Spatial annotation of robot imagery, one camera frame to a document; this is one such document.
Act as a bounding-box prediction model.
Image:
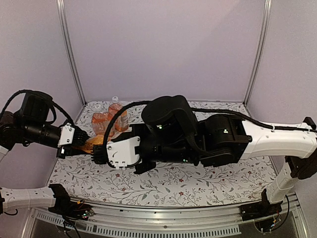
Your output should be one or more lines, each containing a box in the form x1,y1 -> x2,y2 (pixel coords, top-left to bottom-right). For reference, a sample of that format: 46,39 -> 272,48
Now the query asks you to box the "small orange black bottle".
78,134 -> 104,154

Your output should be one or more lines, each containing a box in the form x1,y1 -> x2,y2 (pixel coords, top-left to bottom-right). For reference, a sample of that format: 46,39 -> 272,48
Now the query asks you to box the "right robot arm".
92,95 -> 317,221

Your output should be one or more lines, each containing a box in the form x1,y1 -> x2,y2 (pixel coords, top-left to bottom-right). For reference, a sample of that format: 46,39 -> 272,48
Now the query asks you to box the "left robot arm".
0,89 -> 90,219

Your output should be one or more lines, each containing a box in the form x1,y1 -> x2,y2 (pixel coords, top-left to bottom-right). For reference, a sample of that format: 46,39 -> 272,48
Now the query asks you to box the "orange bottle back left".
91,104 -> 111,135

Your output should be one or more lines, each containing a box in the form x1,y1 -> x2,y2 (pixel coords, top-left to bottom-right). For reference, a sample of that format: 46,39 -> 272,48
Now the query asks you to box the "orange bottle back right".
108,96 -> 129,132

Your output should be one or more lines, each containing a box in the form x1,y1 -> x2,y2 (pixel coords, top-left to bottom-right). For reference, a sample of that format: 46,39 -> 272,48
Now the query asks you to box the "floral patterned table mat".
47,100 -> 282,207

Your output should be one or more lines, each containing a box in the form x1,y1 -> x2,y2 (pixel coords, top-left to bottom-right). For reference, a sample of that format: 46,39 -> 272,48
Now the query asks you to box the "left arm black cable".
0,89 -> 74,124

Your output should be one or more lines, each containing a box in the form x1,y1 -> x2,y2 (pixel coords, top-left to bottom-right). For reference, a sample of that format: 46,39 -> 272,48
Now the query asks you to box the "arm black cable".
103,100 -> 317,144
0,89 -> 74,124

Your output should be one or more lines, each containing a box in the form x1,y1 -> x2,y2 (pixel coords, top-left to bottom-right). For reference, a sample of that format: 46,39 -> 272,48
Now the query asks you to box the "front aluminium rail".
22,194 -> 309,238

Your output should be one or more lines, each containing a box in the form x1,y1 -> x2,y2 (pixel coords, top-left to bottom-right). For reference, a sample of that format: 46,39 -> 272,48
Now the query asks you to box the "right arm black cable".
103,100 -> 317,144

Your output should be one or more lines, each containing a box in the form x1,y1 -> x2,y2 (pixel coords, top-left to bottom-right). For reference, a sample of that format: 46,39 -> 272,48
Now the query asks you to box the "left aluminium frame post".
56,0 -> 86,106

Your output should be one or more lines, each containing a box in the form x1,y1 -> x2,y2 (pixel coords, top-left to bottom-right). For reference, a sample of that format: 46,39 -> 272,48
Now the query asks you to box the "aluminium frame post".
243,0 -> 272,107
56,0 -> 86,106

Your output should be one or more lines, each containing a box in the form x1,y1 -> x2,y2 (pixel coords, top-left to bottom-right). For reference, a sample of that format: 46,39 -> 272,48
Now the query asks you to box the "right aluminium frame post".
243,0 -> 272,107

